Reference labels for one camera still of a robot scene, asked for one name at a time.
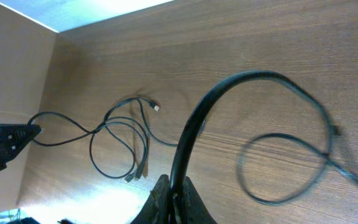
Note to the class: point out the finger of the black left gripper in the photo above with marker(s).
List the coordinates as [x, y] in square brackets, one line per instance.
[13, 139]

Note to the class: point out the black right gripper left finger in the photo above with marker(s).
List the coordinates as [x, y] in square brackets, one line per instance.
[155, 209]

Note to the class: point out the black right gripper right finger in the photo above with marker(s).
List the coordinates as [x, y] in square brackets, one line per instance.
[189, 207]

